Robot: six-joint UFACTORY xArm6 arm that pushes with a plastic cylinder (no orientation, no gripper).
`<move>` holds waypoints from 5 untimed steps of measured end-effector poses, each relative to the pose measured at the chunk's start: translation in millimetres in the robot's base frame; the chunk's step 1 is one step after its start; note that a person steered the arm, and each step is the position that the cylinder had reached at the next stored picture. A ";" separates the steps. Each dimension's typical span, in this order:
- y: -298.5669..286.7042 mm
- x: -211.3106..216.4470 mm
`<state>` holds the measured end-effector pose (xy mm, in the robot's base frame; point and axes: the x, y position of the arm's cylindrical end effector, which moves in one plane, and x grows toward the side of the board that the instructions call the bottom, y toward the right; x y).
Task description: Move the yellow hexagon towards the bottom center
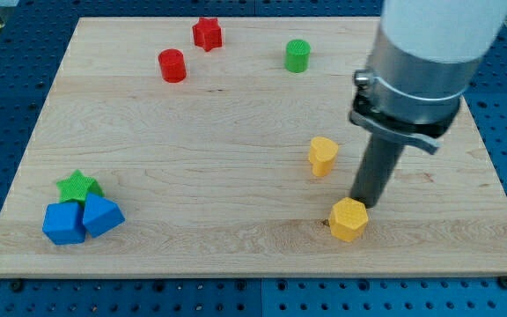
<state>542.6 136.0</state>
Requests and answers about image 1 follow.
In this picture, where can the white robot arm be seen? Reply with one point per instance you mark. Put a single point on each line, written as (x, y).
(424, 55)

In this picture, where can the yellow hexagon block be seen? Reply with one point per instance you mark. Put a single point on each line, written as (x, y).
(348, 219)

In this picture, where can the blue triangular prism block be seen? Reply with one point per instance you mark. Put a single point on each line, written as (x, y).
(101, 215)

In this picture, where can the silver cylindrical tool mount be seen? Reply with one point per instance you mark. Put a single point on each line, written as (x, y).
(404, 99)

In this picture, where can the green star block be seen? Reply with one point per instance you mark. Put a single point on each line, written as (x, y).
(77, 187)

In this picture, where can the green cylinder block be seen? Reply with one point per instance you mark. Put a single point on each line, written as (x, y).
(297, 54)

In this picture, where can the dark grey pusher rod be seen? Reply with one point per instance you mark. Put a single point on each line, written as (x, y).
(379, 159)

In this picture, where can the yellow heart block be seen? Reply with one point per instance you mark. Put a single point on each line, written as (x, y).
(322, 155)

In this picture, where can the blue cube block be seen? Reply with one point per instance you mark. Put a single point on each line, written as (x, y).
(63, 223)

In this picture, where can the red star block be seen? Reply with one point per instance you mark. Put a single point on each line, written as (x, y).
(207, 34)

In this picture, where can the red cylinder block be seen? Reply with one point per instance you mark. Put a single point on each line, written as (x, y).
(172, 65)

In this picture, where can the wooden board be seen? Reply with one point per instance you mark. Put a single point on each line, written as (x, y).
(212, 173)

